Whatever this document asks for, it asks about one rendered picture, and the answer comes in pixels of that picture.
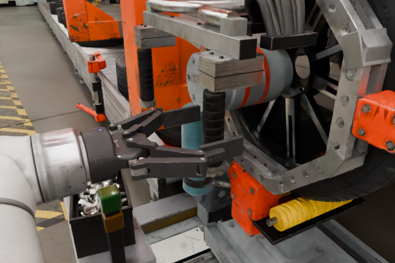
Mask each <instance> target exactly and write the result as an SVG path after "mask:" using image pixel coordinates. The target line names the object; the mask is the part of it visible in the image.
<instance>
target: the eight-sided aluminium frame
mask: <svg viewBox="0 0 395 263"><path fill-rule="evenodd" d="M316 2H317V4H318V6H319V8H320V9H321V11H322V13H323V15H324V17H325V18H326V21H327V23H328V24H329V26H330V28H331V30H332V32H333V33H334V35H335V37H336V39H337V41H338V43H339V45H340V46H341V48H342V50H343V62H342V68H341V72H340V78H339V84H338V88H337V94H336V100H335V104H334V110H333V116H332V122H331V126H330V132H329V138H328V142H327V148H326V154H325V155H324V156H321V157H319V158H318V159H315V160H312V161H310V162H308V163H306V164H303V165H301V166H298V167H296V168H294V169H291V170H288V169H286V168H285V167H283V166H282V165H281V164H279V163H278V162H276V161H275V160H274V159H272V158H271V157H269V156H268V155H267V154H266V153H264V152H262V151H261V150H260V149H258V148H257V147H256V146H254V145H253V144H252V143H250V142H249V141H247V140H246V138H245V136H244V134H243V132H242V129H241V126H240V124H239V121H238V119H237V117H236V114H235V111H234V109H231V110H226V111H225V116H224V117H225V124H224V125H225V131H224V139H228V138H231V137H236V136H242V137H243V138H244V139H243V154H242V155H241V156H237V157H233V159H234V161H235V162H237V164H238V165H239V166H241V167H242V168H243V169H244V170H245V171H247V172H248V173H249V174H250V175H251V176H252V177H253V178H255V179H256V180H257V181H258V182H259V183H260V184H261V185H262V186H264V187H265V189H266V190H267V191H270V192H271V193H272V194H273V195H278V194H280V195H281V194H284V193H286V192H289V191H292V190H295V189H297V188H300V187H303V186H306V185H308V184H311V183H314V182H317V181H320V180H323V179H325V178H332V177H335V176H338V175H340V174H343V173H346V172H348V171H351V170H354V169H355V168H357V167H360V166H362V165H363V164H364V159H365V156H366V154H367V153H368V152H369V151H368V150H367V148H368V145H369V144H368V143H367V142H365V141H363V140H360V139H358V138H357V137H354V136H352V135H351V130H352V125H353V120H354V115H355V111H356V106H357V101H358V98H359V97H360V96H364V95H369V94H372V93H377V92H381V90H382V87H383V82H384V78H385V75H386V70H387V65H388V63H390V62H391V59H390V54H391V49H392V46H393V43H392V42H391V40H390V38H389V37H388V35H387V29H386V28H383V27H382V25H381V23H380V22H379V20H378V18H377V16H376V15H375V13H374V12H373V10H372V8H371V6H370V5H369V3H368V1H367V0H316Z"/></svg>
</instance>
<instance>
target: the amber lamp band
mask: <svg viewBox="0 0 395 263"><path fill-rule="evenodd" d="M101 217H102V224H103V227H104V229H105V232H106V233H109V232H112V231H116V230H119V229H121V228H123V227H124V226H125V225H124V220H123V213H122V210H121V209H120V213H118V214H115V215H112V216H109V217H105V214H103V212H102V210H101Z"/></svg>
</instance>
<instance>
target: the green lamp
mask: <svg viewBox="0 0 395 263"><path fill-rule="evenodd" d="M98 198H99V204H100V207H101V210H102V212H103V214H107V213H111V212H113V211H117V210H120V209H121V208H122V200H121V194H120V192H119V190H118V188H117V185H115V184H114V185H111V186H107V187H104V188H100V189H98Z"/></svg>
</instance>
